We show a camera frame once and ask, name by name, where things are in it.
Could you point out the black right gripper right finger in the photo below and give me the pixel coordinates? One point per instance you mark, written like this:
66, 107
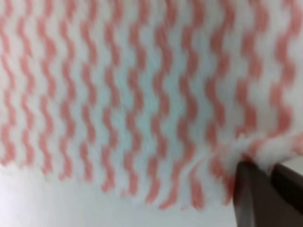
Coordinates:
289, 185

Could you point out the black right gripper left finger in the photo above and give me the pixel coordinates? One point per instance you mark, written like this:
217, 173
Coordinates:
257, 203

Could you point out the pink white wavy striped towel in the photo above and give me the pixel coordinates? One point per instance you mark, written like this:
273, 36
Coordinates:
155, 101

